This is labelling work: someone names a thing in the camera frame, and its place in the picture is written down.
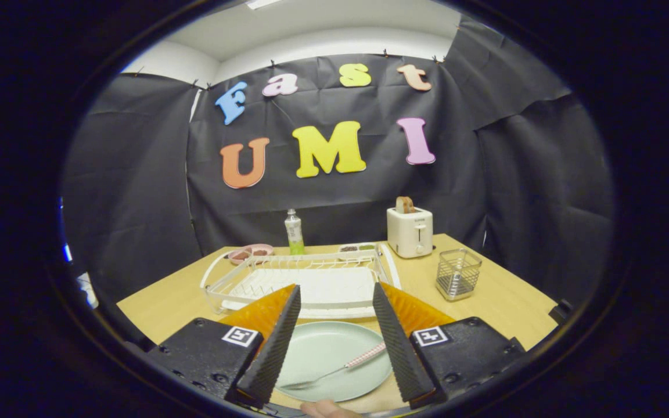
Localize cream toaster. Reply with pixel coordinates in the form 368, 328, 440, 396
386, 206, 434, 259

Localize metal wire basket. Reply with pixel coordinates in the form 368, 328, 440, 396
434, 248, 483, 302

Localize small white divided dish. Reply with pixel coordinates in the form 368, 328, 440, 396
337, 242, 379, 261

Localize white dish rack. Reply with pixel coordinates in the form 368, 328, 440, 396
200, 243, 402, 320

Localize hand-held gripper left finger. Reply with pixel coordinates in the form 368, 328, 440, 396
148, 283, 302, 409

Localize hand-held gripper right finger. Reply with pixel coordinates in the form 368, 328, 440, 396
372, 282, 526, 409

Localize clear bottle green liquid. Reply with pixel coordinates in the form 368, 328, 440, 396
285, 209, 305, 256

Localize pink checked handle spoon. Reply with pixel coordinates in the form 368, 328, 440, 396
281, 341, 387, 391

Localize pale green plate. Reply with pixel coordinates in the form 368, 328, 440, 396
275, 321, 393, 403

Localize pink bowl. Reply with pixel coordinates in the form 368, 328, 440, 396
228, 243, 275, 266

